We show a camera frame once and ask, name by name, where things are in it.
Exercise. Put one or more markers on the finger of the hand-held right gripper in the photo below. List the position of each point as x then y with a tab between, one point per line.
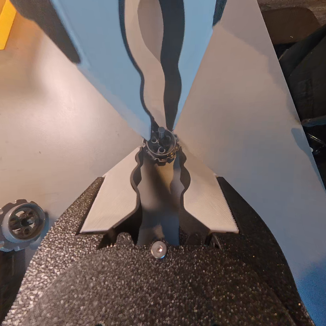
102	46
196	41

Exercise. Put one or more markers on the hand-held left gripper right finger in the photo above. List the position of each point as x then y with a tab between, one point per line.
211	204

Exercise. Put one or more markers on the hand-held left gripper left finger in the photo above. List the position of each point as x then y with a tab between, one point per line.
109	204

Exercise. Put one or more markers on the grey toothed brick wheel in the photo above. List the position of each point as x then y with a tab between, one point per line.
153	150

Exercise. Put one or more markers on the thin black holed brick beam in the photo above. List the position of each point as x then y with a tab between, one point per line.
161	132

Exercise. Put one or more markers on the yellow toy brick vehicle model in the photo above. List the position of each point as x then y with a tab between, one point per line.
23	224

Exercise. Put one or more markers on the grey desk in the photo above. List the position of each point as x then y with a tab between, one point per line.
51	127

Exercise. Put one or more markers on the person in black hoodie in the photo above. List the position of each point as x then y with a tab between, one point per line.
310	76

